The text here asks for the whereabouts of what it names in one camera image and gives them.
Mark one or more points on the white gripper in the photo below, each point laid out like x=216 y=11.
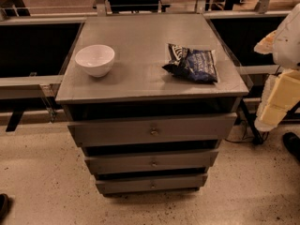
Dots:
x=288 y=46

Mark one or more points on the white ceramic bowl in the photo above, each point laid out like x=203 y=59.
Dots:
x=95 y=60

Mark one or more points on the grey top drawer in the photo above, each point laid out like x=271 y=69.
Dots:
x=160 y=129

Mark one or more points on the black shoe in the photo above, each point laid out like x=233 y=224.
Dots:
x=292 y=142
x=3 y=204

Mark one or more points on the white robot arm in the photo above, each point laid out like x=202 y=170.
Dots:
x=284 y=43

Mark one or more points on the grey drawer cabinet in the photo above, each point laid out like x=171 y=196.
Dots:
x=138 y=86

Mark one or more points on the left metal railing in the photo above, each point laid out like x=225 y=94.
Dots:
x=34 y=56

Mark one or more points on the black shoe at left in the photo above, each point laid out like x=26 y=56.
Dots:
x=3 y=204

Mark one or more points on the grey drawer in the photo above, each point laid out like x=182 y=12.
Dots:
x=153 y=183
x=160 y=129
x=148 y=162

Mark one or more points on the metal railing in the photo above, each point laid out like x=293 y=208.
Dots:
x=34 y=56
x=239 y=33

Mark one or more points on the blue chip bag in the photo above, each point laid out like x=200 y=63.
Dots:
x=191 y=64

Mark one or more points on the black shoe at right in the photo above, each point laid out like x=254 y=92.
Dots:
x=292 y=142

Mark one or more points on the grey bottom drawer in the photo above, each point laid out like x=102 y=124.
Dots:
x=153 y=183

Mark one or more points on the right metal railing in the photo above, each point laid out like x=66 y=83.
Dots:
x=239 y=33

